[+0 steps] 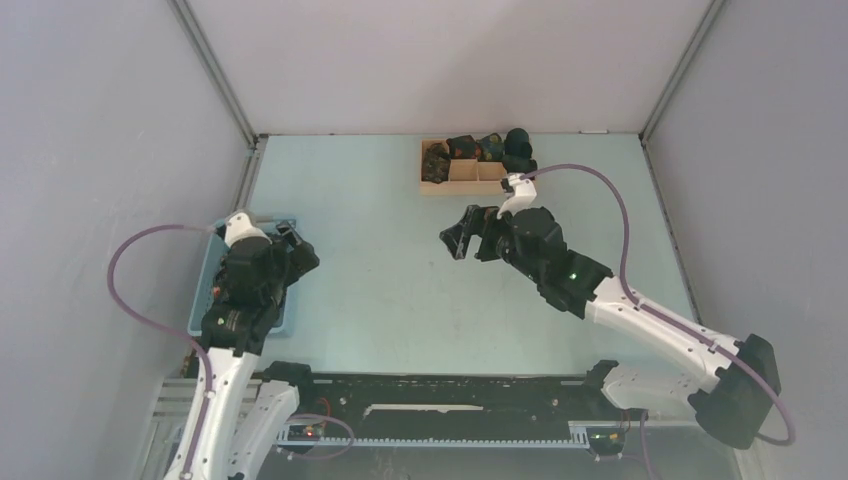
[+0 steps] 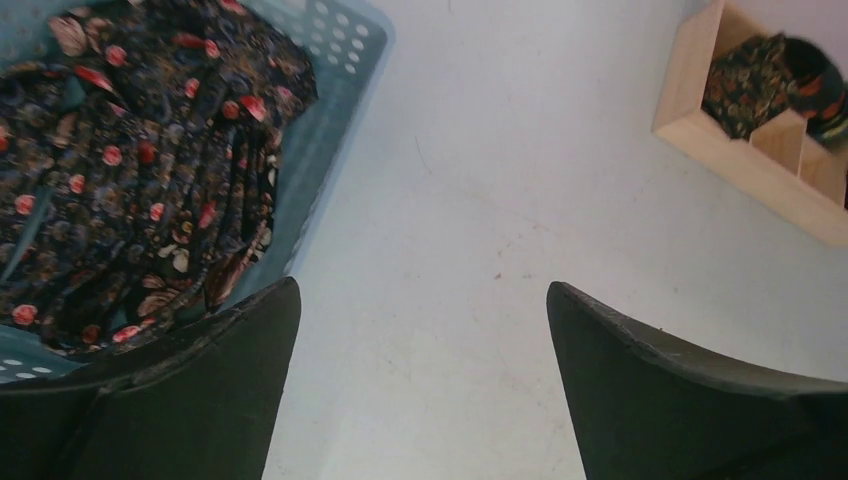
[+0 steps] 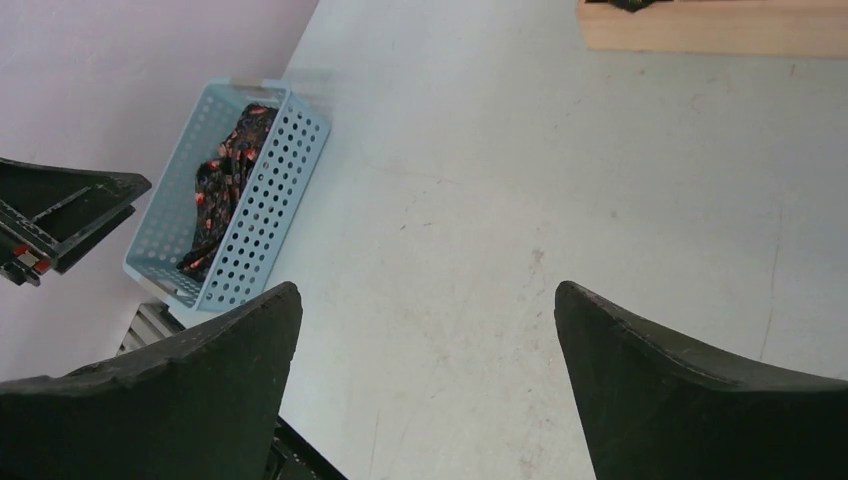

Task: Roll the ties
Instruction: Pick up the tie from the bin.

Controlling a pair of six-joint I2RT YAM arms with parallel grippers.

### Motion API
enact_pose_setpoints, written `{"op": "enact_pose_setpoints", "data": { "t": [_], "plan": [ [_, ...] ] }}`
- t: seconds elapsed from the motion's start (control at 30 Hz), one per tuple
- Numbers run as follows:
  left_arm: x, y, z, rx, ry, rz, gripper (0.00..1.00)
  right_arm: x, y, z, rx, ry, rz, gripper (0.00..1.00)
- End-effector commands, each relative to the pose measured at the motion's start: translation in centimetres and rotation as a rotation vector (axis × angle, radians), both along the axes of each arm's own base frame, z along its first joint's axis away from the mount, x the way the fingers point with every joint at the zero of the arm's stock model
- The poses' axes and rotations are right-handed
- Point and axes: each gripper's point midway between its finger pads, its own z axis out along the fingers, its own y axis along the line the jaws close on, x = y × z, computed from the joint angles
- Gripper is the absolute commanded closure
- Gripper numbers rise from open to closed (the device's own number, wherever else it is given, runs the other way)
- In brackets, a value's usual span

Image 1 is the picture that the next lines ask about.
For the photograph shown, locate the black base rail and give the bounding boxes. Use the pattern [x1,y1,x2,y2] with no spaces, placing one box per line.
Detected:
[296,374,642,440]

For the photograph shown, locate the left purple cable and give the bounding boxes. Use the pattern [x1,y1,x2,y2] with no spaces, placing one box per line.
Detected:
[107,223,217,480]

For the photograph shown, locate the aluminium frame rail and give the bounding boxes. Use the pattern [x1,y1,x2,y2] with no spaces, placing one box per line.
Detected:
[151,378,197,429]

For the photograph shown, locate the purple cable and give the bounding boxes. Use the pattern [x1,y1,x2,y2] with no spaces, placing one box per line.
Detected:
[519,163,796,446]
[107,223,217,480]

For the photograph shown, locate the dark floral rolled tie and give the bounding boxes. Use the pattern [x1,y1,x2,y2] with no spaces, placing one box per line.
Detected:
[421,143,451,184]

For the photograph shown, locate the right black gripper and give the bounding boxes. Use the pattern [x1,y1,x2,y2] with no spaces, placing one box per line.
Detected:
[439,203,544,284]

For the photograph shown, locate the wooden compartment box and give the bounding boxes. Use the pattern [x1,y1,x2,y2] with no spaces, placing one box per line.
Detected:
[419,138,510,196]

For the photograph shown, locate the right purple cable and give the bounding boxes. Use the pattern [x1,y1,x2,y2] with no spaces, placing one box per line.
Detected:
[519,163,796,446]

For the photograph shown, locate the blue patterned rolled tie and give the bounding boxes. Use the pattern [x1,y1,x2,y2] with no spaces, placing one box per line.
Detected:
[477,133,505,162]

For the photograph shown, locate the black orange rolled tie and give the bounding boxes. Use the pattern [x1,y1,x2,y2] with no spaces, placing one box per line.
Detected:
[445,135,481,159]

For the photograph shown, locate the dark green rolled tie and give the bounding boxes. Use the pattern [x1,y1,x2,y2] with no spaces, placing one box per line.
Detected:
[504,128,533,159]
[501,154,538,174]

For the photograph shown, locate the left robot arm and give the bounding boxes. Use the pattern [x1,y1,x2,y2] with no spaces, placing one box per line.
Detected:
[165,210,320,479]

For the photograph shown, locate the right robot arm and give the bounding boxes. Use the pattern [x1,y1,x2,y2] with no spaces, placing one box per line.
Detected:
[439,175,781,450]

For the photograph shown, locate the white cable duct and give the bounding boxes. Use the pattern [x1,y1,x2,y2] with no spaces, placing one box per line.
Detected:
[274,427,590,450]

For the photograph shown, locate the light blue plastic basket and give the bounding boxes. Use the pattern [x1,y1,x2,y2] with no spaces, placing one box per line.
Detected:
[188,217,299,338]

